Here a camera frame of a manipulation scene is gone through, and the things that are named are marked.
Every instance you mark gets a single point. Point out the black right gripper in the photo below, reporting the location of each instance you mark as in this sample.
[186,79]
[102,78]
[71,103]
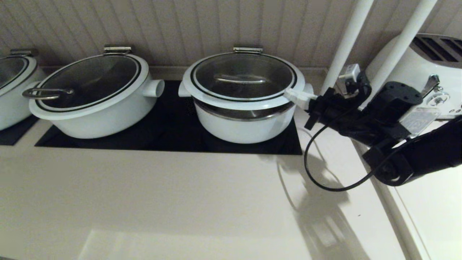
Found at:
[335,112]

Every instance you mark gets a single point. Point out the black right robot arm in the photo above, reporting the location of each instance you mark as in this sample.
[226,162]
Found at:
[426,151]

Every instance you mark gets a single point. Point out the white pot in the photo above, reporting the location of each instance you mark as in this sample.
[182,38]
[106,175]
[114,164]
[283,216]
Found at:
[245,131]
[14,112]
[108,121]

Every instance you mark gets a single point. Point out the white round pole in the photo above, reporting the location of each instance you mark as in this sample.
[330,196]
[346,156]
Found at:
[346,43]
[404,39]

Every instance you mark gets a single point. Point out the white toaster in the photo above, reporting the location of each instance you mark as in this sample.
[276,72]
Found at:
[415,68]

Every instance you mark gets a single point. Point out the clear acrylic sign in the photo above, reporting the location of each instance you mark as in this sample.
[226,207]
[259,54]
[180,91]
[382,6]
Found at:
[420,119]

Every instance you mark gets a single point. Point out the black glass cooktop panel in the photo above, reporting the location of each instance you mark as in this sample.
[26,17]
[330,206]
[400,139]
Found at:
[173,139]
[14,134]

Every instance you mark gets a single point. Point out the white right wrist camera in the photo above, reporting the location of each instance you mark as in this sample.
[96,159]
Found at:
[349,76]

